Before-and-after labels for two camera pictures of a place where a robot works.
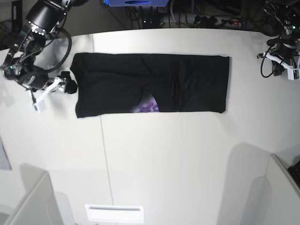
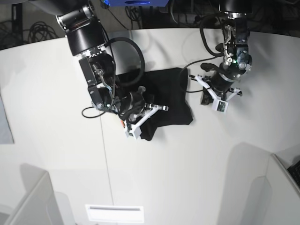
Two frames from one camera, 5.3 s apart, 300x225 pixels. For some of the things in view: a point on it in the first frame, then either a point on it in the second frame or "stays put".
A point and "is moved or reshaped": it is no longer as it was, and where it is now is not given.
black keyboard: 294,170 stays put
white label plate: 115,213 stays put
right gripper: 286,50 → 222,83
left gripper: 37,78 → 132,104
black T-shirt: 110,83 is moved or reshaped
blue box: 137,3 stays put
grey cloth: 4,164 → 6,135
